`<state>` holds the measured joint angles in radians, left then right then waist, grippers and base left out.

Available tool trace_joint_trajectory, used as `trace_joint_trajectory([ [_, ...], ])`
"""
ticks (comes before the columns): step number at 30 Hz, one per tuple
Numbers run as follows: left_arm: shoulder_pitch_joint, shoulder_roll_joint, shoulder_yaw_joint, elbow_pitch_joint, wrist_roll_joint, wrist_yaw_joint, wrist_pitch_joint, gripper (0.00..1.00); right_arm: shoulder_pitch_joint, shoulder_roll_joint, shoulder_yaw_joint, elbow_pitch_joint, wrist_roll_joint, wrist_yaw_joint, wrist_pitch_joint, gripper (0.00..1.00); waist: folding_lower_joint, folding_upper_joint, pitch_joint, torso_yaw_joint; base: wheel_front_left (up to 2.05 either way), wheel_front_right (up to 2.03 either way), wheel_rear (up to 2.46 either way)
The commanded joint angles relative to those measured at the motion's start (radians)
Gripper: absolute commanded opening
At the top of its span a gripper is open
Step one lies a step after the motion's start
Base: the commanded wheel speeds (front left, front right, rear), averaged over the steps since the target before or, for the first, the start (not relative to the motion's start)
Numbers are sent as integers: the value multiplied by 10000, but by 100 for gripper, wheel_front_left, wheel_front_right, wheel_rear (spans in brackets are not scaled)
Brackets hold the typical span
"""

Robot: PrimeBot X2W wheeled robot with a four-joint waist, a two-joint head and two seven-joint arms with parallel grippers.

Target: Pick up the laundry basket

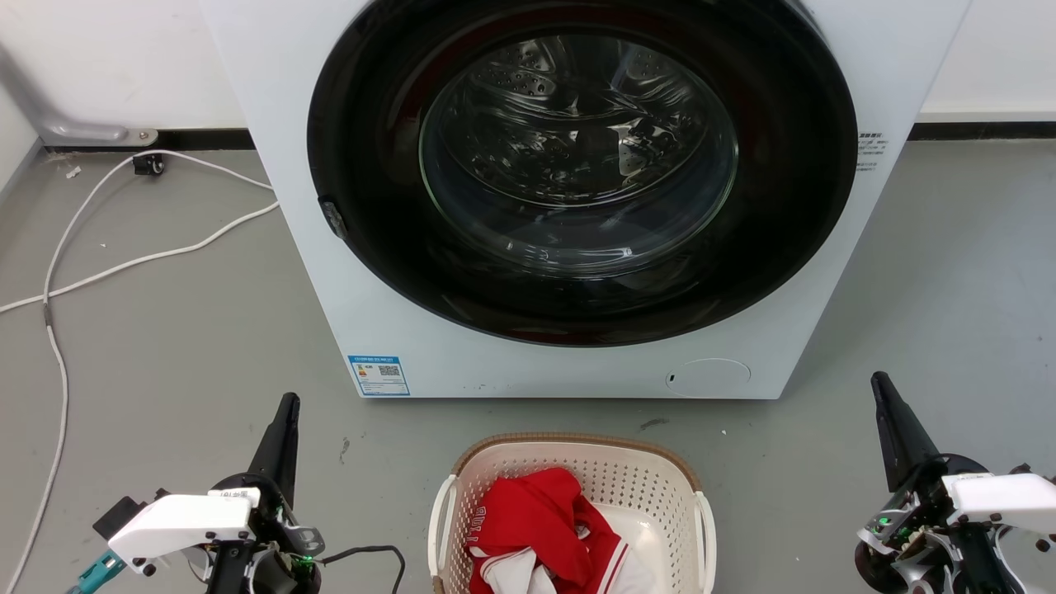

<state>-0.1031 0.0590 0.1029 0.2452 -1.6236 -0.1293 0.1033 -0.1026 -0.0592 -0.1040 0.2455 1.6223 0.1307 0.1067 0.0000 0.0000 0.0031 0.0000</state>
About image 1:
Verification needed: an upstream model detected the black round glass washer door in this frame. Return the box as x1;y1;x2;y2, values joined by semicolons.
307;0;860;347

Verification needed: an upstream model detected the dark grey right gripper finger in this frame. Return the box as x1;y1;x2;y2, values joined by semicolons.
870;371;942;494

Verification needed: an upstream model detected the white floor cable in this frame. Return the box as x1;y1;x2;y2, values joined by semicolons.
0;200;281;316
0;149;276;594

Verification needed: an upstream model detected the blue energy label sticker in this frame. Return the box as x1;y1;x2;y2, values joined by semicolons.
347;355;412;398

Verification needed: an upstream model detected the round white filter cover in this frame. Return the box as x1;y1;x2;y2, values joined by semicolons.
666;357;752;396

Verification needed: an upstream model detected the grey printed text label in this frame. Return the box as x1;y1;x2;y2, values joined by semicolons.
855;130;890;172

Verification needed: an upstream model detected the steel washer drum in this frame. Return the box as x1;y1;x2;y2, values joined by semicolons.
419;33;740;279

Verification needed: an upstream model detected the thin black left gripper cable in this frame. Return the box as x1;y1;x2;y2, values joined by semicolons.
318;544;407;594

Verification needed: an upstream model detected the teal connector plug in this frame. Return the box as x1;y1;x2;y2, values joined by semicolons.
66;550;127;594

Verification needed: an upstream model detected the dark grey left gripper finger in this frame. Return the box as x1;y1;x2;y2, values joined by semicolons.
247;392;301;508

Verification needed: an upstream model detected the white front-load washing machine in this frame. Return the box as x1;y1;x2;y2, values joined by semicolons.
200;0;974;401

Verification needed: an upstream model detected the red garment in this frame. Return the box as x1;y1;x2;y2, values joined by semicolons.
464;467;633;594

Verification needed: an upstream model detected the cream plastic laundry basket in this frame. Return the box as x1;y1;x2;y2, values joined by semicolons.
427;432;718;594

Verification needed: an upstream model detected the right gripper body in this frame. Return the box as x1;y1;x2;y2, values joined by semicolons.
853;454;991;594

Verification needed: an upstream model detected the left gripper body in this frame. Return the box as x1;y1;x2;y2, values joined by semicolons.
210;473;326;594

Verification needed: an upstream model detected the grey wall pipe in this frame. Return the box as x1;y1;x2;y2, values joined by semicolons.
0;41;160;149

